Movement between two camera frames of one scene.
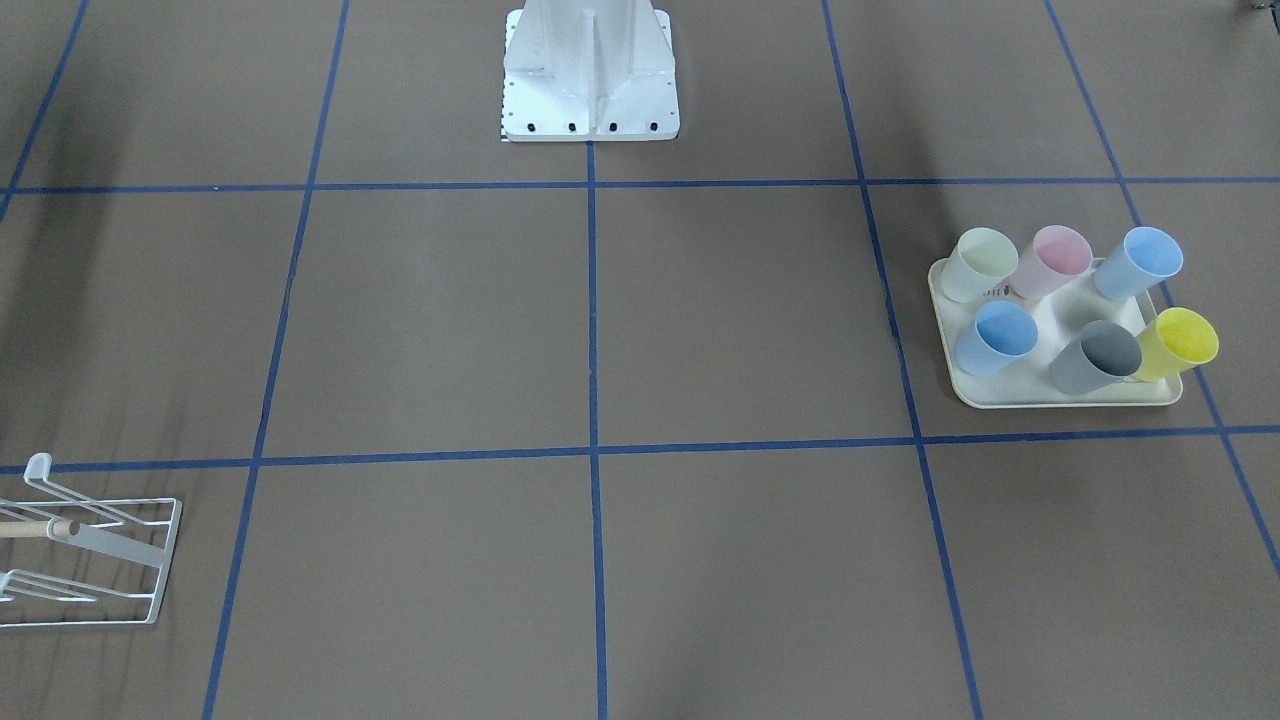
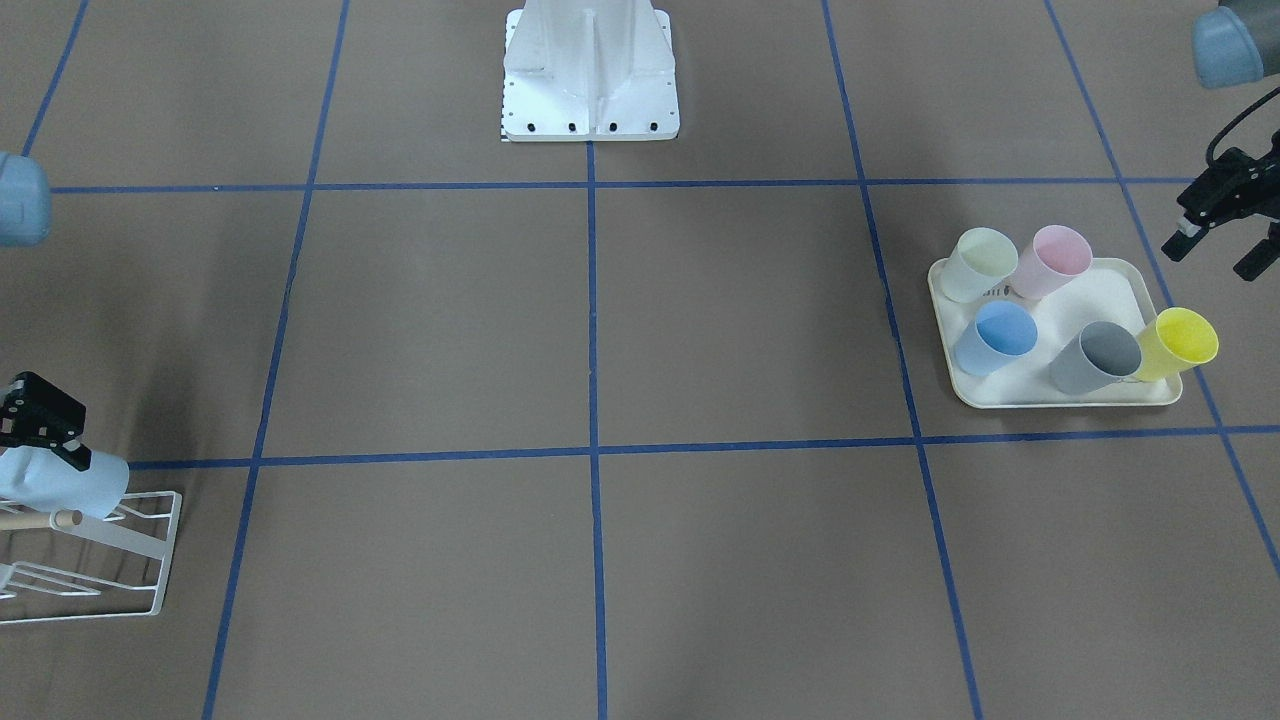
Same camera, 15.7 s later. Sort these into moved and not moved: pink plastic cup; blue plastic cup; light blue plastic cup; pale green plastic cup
Moved: light blue plastic cup
Not moved: pink plastic cup; pale green plastic cup; blue plastic cup
